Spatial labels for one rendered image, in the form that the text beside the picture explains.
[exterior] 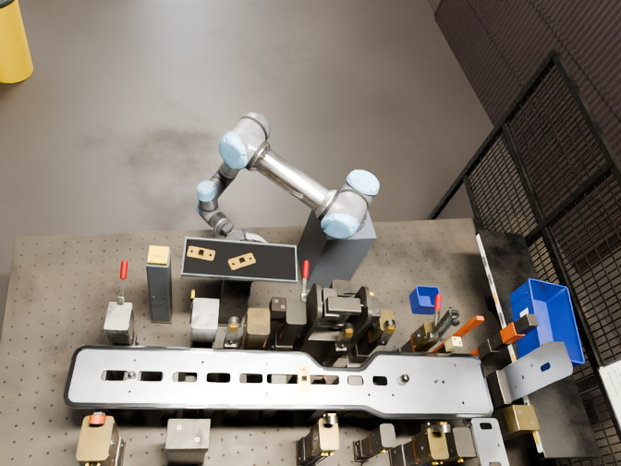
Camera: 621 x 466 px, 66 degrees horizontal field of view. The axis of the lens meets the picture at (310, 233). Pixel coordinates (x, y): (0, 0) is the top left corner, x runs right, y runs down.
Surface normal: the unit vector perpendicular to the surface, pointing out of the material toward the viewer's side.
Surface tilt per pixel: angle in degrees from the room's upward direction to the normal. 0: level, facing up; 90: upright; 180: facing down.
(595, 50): 90
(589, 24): 90
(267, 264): 0
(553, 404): 0
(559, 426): 0
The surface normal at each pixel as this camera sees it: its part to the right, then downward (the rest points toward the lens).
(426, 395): 0.22, -0.55
